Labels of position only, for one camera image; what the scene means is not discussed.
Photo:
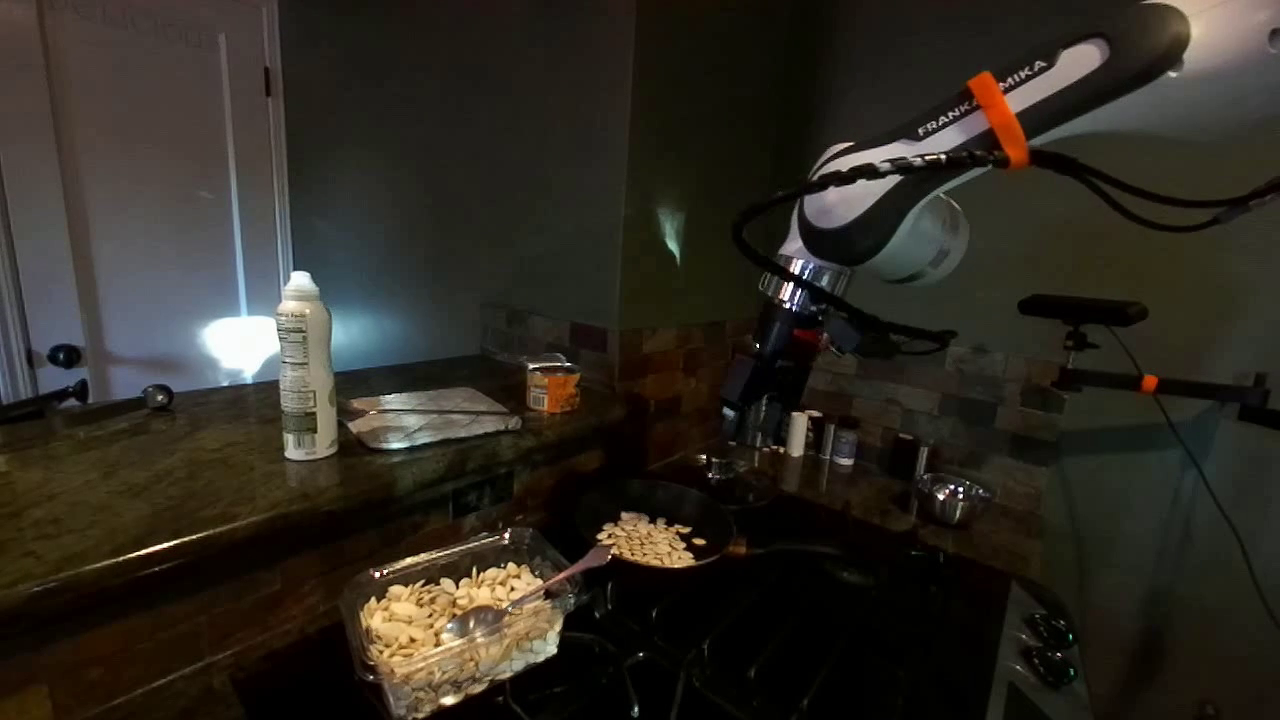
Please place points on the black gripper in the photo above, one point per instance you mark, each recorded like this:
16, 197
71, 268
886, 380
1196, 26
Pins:
784, 354

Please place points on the orange food can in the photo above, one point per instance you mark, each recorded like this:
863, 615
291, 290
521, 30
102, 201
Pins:
550, 384

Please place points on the white black Franka robot arm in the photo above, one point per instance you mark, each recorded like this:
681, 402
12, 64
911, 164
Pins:
933, 120

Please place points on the white shaker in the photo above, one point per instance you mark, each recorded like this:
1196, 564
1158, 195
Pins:
799, 434

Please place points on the grey shaker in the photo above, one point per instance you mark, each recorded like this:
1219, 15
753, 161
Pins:
840, 440

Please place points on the dark shaker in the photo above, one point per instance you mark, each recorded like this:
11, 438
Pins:
911, 459

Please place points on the small metal cup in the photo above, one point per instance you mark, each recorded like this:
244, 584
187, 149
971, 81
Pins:
953, 501

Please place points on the black pan with pasta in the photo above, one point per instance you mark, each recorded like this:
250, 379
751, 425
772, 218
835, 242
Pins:
655, 540

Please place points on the metal spoon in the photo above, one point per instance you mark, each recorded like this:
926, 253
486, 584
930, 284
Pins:
566, 575

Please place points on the grey quilted pot holder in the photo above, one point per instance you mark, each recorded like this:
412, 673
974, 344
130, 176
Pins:
425, 418

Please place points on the black stove knob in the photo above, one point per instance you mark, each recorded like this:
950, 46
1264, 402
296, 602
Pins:
1052, 670
1052, 625

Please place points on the glass container with pasta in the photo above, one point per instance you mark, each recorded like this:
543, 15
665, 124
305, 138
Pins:
453, 646

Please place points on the white plastic bottle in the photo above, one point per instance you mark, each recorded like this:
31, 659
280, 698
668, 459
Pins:
305, 374

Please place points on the round metal knob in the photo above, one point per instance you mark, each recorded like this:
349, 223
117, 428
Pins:
159, 398

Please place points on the white door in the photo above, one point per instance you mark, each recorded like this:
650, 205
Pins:
144, 187

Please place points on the black camera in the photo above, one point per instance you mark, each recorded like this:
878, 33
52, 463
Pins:
1081, 308

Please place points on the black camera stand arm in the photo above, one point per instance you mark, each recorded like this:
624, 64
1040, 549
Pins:
1184, 389

